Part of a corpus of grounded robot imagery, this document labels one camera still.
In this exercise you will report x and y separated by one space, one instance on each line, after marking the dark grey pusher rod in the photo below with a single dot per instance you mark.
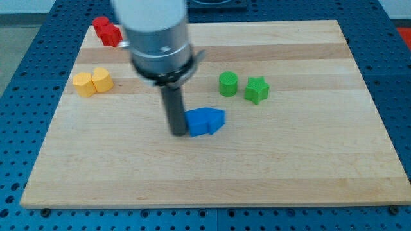
174 107

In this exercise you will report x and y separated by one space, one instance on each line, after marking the blue cube block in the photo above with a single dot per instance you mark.
197 121

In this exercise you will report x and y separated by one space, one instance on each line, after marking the blue pentagon block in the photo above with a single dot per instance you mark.
212 120

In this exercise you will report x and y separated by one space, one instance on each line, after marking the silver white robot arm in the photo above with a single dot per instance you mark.
160 50

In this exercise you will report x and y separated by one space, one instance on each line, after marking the green cylinder block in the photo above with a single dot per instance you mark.
228 83

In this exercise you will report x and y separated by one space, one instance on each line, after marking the yellow heart block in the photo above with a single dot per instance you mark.
102 80

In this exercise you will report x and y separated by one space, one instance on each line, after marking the green star block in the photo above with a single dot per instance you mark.
256 90

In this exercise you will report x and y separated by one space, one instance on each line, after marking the red star block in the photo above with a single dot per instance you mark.
110 35

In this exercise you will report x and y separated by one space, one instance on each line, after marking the yellow hexagon block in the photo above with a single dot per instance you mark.
83 84

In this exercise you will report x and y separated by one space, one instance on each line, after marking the red cylinder block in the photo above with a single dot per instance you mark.
98 23

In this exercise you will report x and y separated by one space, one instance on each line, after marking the wooden board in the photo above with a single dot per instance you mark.
316 141

